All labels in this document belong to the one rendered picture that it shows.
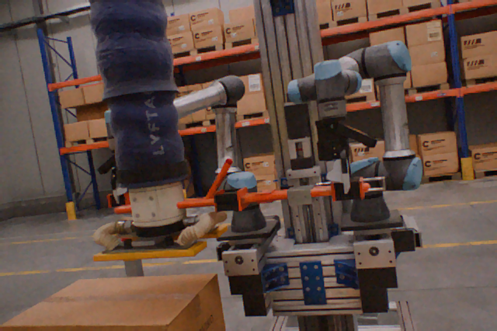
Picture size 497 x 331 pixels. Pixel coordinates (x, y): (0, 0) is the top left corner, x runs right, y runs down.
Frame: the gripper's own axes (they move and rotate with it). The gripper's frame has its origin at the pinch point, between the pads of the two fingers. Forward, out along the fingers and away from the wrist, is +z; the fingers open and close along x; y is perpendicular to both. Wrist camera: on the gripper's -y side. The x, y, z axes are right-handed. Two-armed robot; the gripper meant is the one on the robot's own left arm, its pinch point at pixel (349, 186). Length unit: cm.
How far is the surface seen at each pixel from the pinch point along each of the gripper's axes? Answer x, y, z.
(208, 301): -7, 52, 36
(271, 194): 3.4, 22.0, -0.5
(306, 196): 3.8, 11.9, 0.8
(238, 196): 4.9, 31.8, -0.9
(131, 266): -44, 106, 35
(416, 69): -713, -72, -82
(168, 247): 13, 52, 11
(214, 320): -10, 52, 44
